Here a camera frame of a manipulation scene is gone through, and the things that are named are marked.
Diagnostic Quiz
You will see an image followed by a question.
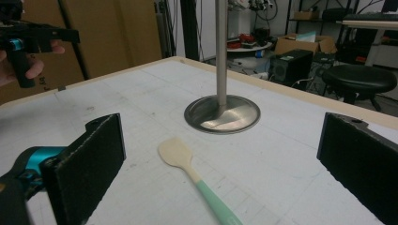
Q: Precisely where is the red tool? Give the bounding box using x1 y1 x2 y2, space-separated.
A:
226 33 256 50

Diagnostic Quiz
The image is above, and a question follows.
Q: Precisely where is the black metal shelf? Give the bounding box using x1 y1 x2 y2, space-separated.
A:
283 0 361 36

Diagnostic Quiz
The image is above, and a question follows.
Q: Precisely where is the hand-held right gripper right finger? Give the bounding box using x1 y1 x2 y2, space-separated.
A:
316 112 398 225

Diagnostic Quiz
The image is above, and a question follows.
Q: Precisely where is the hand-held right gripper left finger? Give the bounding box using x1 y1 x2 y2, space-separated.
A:
41 112 127 225

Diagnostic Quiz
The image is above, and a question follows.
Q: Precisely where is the wooden top table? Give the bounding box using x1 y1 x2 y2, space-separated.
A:
335 19 398 31

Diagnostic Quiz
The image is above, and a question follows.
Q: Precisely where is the open cardboard box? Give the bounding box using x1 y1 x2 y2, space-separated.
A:
274 32 338 56

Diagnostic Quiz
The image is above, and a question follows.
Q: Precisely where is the thin black leaning pole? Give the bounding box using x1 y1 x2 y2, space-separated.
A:
56 0 92 81

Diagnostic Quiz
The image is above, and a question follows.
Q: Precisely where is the black round stool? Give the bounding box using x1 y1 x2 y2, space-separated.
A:
321 64 398 113

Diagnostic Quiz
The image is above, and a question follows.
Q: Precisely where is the black computer case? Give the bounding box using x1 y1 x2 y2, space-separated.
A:
268 49 314 88

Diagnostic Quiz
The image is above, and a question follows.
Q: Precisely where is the wooden spatula with green handle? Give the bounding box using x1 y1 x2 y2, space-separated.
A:
158 137 245 225

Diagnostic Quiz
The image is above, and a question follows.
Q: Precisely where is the small cardboard box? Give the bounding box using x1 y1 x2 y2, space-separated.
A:
293 10 321 22

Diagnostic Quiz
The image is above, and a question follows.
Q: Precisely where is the metal stand with round base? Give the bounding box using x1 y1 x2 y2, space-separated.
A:
183 0 262 135

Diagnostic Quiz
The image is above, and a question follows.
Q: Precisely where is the brown cardboard panel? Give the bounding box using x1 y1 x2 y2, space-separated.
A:
0 0 163 106

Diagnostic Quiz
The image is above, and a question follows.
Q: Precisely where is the black upright post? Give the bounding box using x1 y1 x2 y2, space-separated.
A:
179 0 201 62

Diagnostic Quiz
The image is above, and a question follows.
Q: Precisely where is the round white side table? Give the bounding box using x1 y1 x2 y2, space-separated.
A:
226 41 274 70

